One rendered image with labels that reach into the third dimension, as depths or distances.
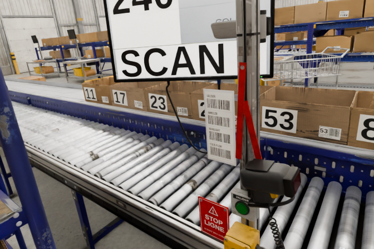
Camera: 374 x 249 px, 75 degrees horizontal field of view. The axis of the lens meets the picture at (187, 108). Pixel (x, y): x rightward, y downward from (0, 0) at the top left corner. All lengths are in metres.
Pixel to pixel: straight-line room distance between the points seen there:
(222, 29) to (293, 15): 5.17
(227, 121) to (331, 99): 0.91
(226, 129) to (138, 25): 0.39
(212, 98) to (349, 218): 0.65
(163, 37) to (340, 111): 0.77
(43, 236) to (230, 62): 0.55
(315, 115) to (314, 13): 4.64
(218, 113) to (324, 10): 5.18
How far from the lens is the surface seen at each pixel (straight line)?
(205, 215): 0.80
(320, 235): 0.95
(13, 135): 0.44
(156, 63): 0.74
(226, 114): 0.61
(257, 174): 0.57
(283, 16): 5.87
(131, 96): 1.81
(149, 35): 0.75
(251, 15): 0.55
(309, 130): 1.21
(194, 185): 1.13
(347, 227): 1.00
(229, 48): 0.68
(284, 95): 1.49
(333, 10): 5.69
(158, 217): 1.00
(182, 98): 1.47
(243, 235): 0.72
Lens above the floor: 1.38
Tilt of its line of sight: 17 degrees down
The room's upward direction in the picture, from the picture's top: 5 degrees counter-clockwise
